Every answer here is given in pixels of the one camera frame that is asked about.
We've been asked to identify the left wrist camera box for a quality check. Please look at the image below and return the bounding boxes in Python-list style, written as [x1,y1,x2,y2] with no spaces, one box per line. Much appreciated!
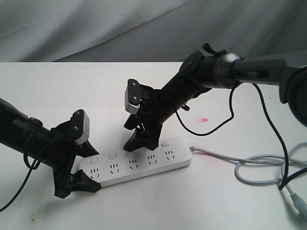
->
[69,109,90,145]

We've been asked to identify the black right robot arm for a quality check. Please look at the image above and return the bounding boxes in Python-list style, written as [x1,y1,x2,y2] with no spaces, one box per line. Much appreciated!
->
[123,44,307,152]

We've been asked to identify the grey power cord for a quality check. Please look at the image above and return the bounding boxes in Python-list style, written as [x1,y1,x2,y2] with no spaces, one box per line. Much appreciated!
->
[189,143,307,216]

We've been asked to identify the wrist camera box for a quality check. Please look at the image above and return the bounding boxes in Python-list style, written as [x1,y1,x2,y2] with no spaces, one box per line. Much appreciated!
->
[125,79,144,115]
[69,109,90,145]

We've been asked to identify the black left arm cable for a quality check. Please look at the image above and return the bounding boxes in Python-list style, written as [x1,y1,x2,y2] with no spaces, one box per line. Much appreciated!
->
[0,134,60,210]

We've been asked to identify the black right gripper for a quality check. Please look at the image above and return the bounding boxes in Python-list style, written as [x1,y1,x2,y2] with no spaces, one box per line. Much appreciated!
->
[123,86,175,152]

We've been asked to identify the white five-socket power strip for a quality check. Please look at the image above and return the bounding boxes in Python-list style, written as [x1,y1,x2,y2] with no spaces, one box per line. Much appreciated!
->
[78,137,192,187]

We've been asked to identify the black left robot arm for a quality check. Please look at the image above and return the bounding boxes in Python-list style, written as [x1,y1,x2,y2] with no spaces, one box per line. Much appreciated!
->
[0,100,101,198]

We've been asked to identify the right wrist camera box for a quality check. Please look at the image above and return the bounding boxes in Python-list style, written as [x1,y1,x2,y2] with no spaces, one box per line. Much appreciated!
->
[125,79,144,115]

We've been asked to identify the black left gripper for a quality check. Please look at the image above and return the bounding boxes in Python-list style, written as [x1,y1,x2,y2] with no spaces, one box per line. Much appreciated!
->
[50,121,101,199]

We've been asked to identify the grey backdrop cloth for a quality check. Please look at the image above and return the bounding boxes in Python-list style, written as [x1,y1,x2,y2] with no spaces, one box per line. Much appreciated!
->
[0,0,307,62]

